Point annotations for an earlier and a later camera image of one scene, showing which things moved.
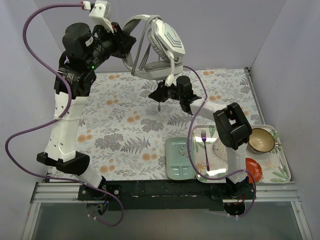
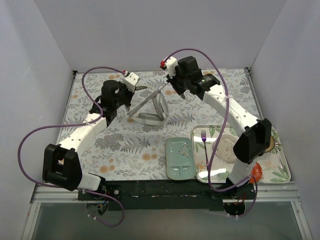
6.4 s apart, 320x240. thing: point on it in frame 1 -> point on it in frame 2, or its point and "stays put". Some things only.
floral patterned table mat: (123, 131) stays put
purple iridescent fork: (204, 138) stays put
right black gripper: (163, 92) -> (177, 85)
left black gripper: (120, 40) -> (128, 94)
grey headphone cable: (150, 17) -> (146, 99)
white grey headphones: (165, 47) -> (147, 119)
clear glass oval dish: (220, 150) stays put
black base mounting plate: (167, 195) stays put
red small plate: (253, 167) stays put
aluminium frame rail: (283, 191) stays put
